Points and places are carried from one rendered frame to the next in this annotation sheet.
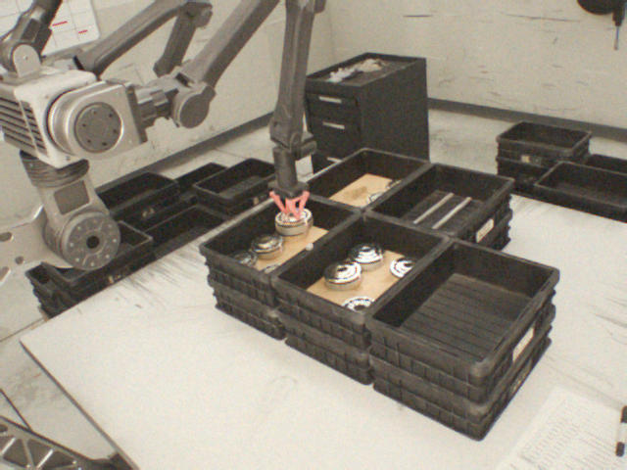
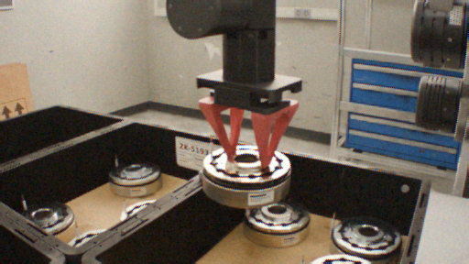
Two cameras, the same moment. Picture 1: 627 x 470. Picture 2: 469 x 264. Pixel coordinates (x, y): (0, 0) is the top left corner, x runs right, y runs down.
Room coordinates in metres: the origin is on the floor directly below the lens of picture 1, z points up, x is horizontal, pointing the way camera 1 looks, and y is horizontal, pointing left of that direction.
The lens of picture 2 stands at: (1.84, -0.05, 1.16)
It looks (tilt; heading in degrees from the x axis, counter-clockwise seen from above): 18 degrees down; 166
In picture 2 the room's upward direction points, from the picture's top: straight up
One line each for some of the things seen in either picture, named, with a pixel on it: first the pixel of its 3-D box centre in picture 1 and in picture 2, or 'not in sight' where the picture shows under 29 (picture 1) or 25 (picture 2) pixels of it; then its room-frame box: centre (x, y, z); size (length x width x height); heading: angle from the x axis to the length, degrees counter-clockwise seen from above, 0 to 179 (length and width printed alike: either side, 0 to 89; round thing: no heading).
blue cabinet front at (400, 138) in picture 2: not in sight; (405, 113); (0.09, 1.42, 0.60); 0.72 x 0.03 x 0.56; 42
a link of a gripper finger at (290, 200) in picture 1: (293, 202); (240, 121); (1.42, 0.06, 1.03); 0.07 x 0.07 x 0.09; 38
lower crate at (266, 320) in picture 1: (288, 276); not in sight; (1.47, 0.11, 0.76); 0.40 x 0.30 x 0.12; 135
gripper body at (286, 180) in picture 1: (286, 177); (248, 60); (1.44, 0.07, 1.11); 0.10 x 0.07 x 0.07; 38
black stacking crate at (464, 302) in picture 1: (465, 314); (27, 160); (1.05, -0.31, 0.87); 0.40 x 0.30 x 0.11; 135
